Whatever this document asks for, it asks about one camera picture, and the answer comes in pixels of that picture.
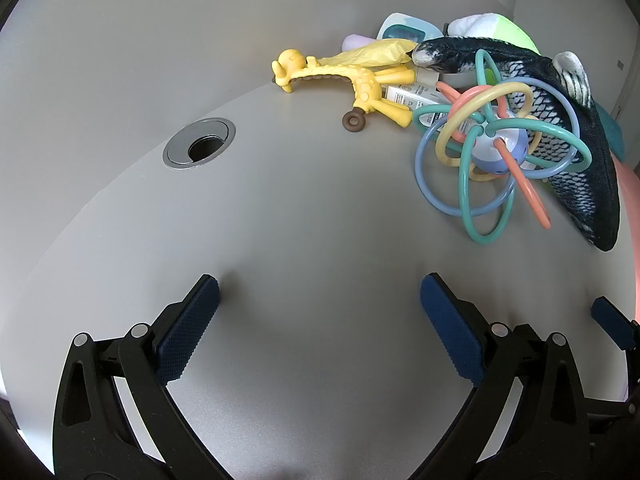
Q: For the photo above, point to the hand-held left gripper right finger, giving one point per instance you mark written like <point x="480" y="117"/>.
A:
<point x="452" y="332"/>

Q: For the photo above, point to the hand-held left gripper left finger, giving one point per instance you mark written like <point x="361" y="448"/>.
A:
<point x="187" y="332"/>

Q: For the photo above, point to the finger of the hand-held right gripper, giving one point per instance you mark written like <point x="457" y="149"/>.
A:
<point x="612" y="322"/>

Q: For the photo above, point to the yellow giraffe teether toy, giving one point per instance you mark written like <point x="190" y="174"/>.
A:
<point x="362" y="85"/>

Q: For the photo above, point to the pink bed sheet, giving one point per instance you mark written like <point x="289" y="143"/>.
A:
<point x="631" y="195"/>

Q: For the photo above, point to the white printed carton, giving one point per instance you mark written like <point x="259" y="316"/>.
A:
<point x="405" y="95"/>

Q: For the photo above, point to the crumpled yellow wrapper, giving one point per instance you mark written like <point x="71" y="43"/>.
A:
<point x="375" y="52"/>

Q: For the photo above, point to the pale pink rounded item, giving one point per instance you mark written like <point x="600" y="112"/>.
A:
<point x="356" y="41"/>

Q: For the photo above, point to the white and green plush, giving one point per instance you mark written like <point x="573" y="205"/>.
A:
<point x="505" y="27"/>

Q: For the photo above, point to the light blue packet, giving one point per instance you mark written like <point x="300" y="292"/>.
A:
<point x="400" y="22"/>

